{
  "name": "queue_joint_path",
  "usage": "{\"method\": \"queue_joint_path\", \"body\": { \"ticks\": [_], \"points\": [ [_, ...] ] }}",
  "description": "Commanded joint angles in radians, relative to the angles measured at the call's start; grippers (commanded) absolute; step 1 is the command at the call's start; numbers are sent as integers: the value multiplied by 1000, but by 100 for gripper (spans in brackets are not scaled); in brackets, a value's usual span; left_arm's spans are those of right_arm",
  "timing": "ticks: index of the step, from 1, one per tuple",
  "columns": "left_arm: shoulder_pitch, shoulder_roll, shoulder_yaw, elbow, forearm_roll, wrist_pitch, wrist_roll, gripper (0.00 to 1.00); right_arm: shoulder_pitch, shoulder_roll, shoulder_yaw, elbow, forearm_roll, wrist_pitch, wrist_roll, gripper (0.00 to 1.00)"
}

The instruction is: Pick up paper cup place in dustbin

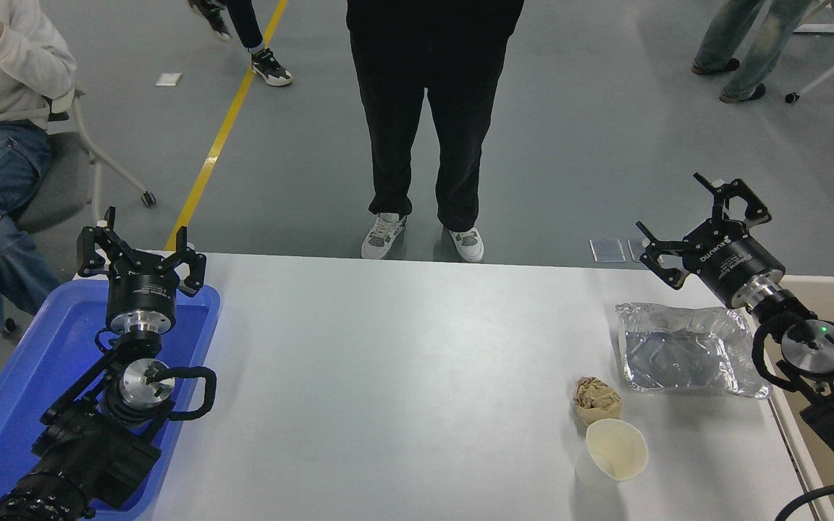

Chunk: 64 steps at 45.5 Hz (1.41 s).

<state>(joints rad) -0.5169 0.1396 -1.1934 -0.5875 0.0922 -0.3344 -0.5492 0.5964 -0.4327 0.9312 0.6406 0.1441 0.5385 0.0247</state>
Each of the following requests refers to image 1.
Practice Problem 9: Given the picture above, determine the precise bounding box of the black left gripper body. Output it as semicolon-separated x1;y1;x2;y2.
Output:
105;262;177;323

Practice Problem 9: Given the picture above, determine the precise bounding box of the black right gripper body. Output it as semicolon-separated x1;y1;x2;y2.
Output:
681;219;787;309

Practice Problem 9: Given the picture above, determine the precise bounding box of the white paper cup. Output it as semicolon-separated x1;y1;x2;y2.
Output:
575;418;649;487

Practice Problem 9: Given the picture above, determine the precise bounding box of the grey office chair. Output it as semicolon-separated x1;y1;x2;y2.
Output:
15;83;157;236

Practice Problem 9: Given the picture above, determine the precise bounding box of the silver foil tray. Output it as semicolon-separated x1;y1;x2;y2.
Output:
615;302;771;399

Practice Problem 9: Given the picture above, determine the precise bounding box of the blue plastic tray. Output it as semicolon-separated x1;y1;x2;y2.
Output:
0;279;221;519

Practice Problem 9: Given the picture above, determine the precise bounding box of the crumpled tan paper ball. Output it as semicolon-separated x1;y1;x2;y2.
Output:
572;376;623;429

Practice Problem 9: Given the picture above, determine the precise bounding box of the person in pale trousers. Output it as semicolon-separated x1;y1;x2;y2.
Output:
691;0;817;104

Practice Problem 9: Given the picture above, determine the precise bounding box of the white wheeled chair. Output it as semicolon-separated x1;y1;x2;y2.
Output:
785;0;834;104

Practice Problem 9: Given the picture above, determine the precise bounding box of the seated person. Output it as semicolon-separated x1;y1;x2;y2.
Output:
0;0;77;348

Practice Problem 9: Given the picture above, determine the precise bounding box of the walking person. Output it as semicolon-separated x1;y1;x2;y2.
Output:
187;0;293;88

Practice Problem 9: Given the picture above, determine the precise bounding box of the standing person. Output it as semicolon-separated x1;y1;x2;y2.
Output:
345;0;526;263

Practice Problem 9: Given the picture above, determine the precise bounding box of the black cable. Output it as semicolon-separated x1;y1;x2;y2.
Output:
775;478;834;521

